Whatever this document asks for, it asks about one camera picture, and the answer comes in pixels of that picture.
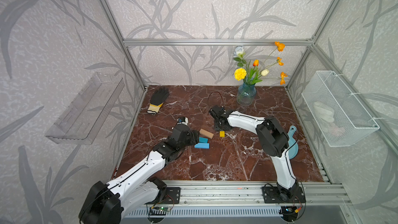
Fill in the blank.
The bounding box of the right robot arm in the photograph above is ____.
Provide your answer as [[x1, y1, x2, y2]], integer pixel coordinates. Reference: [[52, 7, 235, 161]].
[[209, 106, 306, 204]]

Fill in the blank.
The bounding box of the blue glass vase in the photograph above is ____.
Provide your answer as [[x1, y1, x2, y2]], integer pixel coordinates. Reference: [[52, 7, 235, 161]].
[[236, 83, 257, 106]]

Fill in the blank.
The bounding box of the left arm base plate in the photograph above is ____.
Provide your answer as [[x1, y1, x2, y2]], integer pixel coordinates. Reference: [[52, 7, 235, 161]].
[[148, 187, 181, 205]]

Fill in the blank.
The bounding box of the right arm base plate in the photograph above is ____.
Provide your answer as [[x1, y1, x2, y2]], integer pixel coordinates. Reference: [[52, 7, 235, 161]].
[[262, 184, 306, 204]]

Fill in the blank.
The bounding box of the artificial flower bouquet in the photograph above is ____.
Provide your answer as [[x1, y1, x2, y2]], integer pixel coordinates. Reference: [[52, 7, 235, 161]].
[[233, 46, 284, 85]]

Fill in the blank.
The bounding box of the natural wood block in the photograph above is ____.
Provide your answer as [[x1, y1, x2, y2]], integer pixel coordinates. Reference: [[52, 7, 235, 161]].
[[200, 129, 214, 139]]

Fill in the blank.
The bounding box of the white wire basket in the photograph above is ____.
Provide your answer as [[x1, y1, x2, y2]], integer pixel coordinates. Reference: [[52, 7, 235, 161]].
[[302, 71, 380, 147]]

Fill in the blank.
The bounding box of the black yellow work glove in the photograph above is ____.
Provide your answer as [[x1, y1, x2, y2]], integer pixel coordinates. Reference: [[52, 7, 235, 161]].
[[147, 87, 170, 115]]

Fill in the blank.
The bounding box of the clear plastic wall shelf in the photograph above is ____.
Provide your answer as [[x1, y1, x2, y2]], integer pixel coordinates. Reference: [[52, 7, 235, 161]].
[[45, 72, 125, 145]]

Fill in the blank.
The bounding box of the white cloth in basket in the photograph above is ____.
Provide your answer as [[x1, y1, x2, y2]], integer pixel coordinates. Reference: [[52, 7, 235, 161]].
[[313, 101, 335, 123]]

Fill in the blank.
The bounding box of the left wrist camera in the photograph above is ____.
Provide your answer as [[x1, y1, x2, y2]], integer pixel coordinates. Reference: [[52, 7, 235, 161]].
[[177, 117, 189, 125]]

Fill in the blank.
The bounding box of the teal long block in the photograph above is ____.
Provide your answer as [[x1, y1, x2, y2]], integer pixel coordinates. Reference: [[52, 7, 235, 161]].
[[199, 137, 208, 144]]

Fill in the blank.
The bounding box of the aluminium front rail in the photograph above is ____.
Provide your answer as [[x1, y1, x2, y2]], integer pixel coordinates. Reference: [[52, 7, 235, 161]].
[[165, 180, 352, 207]]

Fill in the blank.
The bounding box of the teal plastic scoop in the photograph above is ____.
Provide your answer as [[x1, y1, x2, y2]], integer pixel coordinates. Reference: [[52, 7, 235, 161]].
[[288, 125, 299, 159]]

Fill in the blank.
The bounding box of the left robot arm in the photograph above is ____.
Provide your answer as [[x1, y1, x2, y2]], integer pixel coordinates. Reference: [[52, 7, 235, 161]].
[[78, 123, 200, 224]]

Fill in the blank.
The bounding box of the light blue long block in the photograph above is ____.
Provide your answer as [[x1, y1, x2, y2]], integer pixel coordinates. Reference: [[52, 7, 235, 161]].
[[194, 143, 210, 149]]

